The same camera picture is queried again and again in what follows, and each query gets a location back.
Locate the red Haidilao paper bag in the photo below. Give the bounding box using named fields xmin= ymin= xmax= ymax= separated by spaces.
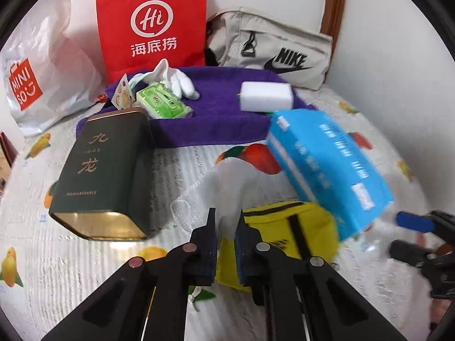
xmin=96 ymin=0 xmax=207 ymax=82

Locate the fruit print tablecloth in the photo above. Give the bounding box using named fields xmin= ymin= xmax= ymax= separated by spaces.
xmin=1 ymin=88 xmax=431 ymax=340

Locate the clear bubble wrap bag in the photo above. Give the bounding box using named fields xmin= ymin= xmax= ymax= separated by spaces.
xmin=170 ymin=158 xmax=284 ymax=239

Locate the dark green tea tin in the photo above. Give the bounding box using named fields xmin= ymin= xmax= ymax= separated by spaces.
xmin=49 ymin=108 xmax=154 ymax=241

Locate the white sponge block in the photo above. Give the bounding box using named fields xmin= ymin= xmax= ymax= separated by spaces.
xmin=239 ymin=82 xmax=294 ymax=113

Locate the white Miniso plastic bag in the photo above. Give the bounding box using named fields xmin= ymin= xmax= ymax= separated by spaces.
xmin=1 ymin=0 xmax=102 ymax=138

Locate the fruit pattern sachet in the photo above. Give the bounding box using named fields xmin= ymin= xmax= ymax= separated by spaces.
xmin=111 ymin=74 xmax=135 ymax=110

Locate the yellow black pouch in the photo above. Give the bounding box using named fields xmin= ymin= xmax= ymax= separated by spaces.
xmin=215 ymin=201 xmax=339 ymax=292

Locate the beige Nike waist bag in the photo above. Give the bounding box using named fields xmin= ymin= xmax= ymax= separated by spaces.
xmin=207 ymin=8 xmax=333 ymax=90

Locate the blue tissue pack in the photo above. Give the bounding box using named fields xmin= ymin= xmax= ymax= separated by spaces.
xmin=266 ymin=109 xmax=393 ymax=240

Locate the green wet wipes pack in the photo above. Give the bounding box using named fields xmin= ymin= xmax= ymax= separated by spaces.
xmin=136 ymin=83 xmax=193 ymax=119

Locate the purple towel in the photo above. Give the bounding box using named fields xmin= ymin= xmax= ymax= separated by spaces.
xmin=75 ymin=65 xmax=317 ymax=149

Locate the patterned brown box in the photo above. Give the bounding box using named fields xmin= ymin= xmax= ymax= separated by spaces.
xmin=0 ymin=132 xmax=18 ymax=181

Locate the brown wooden door frame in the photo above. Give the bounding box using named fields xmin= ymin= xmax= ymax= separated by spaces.
xmin=320 ymin=0 xmax=346 ymax=49

